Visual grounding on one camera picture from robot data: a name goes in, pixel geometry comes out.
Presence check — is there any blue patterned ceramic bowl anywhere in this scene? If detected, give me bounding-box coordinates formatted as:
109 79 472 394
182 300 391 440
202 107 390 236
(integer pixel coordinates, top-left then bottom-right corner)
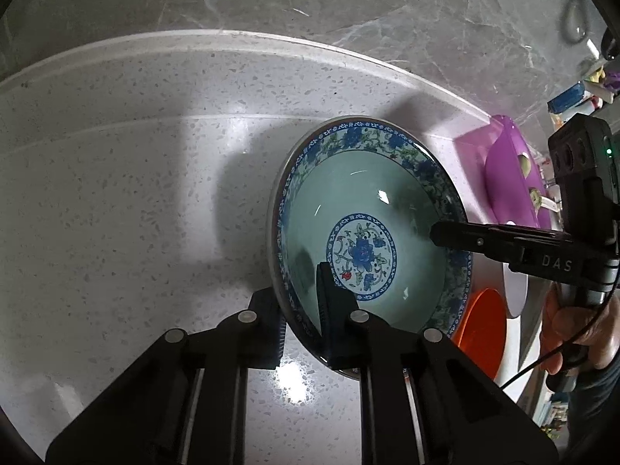
268 116 473 381

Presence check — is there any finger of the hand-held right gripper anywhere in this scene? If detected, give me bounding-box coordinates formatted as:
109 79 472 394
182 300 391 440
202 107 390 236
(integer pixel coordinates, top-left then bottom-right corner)
430 221 572 258

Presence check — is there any purple plastic bowl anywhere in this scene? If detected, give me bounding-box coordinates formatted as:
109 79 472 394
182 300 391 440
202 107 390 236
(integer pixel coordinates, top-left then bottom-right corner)
486 115 563 228

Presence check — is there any orange plastic bowl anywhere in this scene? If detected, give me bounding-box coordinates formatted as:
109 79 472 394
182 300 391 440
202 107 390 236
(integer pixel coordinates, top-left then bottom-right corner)
456 289 508 381

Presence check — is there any blue cup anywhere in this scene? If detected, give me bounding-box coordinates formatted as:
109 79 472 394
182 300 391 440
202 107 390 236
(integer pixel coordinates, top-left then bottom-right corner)
547 83 586 113

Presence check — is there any white bowl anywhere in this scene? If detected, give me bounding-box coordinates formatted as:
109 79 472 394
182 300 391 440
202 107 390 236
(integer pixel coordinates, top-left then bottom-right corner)
500 262 548 323

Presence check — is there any thin black cable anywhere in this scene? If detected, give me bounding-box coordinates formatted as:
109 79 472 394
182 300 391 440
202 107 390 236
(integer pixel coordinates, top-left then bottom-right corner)
499 295 620 388

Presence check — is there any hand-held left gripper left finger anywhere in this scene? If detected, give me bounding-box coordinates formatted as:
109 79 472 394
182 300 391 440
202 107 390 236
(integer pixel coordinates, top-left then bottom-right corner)
46 288 288 465

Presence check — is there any person's right forearm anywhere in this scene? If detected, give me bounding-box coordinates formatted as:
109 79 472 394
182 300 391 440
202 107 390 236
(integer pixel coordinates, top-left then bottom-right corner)
567 363 620 465

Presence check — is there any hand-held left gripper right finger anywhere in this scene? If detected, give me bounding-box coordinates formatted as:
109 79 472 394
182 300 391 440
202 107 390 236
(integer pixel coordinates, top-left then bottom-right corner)
315 260 550 465

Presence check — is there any person's right hand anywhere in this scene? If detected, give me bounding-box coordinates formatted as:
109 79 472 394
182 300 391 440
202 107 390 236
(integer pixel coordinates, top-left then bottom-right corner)
540 282 620 375

